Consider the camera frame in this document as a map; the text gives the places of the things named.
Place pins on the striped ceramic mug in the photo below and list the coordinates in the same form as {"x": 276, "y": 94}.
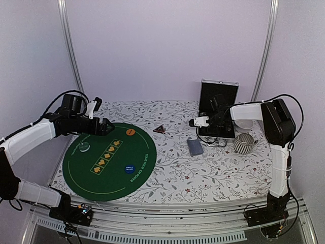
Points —
{"x": 244, "y": 143}

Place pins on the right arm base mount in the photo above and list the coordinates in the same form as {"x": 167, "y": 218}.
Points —
{"x": 256, "y": 216}

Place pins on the front aluminium rail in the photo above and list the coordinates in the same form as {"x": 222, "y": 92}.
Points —
{"x": 208, "y": 222}

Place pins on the floral white tablecloth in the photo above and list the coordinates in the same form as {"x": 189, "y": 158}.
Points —
{"x": 219, "y": 174}

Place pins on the white ceramic bowl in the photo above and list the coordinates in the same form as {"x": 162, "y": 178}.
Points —
{"x": 244, "y": 125}

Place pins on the round green poker mat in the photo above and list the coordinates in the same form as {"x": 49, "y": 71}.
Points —
{"x": 98, "y": 174}

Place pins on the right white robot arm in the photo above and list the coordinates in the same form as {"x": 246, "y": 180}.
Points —
{"x": 279, "y": 131}

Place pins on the clear dealer button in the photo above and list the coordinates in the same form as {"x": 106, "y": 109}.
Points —
{"x": 84, "y": 146}

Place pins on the black red triangular plaque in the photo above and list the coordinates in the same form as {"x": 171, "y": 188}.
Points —
{"x": 160, "y": 129}

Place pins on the right aluminium frame post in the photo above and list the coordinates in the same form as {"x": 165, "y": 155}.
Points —
{"x": 267, "y": 47}

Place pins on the left aluminium frame post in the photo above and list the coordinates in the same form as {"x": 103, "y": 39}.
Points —
{"x": 69, "y": 44}

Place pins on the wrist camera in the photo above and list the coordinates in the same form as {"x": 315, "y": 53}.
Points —
{"x": 199, "y": 122}
{"x": 93, "y": 106}

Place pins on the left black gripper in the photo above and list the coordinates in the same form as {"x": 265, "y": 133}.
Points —
{"x": 102, "y": 131}

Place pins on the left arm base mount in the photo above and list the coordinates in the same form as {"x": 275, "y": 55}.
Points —
{"x": 81, "y": 215}

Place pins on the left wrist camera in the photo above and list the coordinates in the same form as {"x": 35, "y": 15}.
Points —
{"x": 93, "y": 106}

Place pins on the orange big blind button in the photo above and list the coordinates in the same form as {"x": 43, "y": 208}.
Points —
{"x": 130, "y": 132}

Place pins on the aluminium frame post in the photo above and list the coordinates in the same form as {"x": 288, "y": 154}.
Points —
{"x": 267, "y": 47}
{"x": 69, "y": 44}

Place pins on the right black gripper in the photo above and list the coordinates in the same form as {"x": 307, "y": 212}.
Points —
{"x": 215, "y": 130}

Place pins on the blue small blind button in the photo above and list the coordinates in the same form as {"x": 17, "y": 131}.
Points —
{"x": 129, "y": 169}

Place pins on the blue playing card deck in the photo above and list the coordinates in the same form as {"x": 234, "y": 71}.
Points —
{"x": 195, "y": 147}

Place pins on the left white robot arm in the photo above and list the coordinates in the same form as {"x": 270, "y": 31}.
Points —
{"x": 75, "y": 115}

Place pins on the aluminium poker chip case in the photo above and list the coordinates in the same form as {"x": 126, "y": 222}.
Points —
{"x": 216, "y": 96}

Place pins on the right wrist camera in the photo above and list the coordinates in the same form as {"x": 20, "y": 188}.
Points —
{"x": 199, "y": 122}

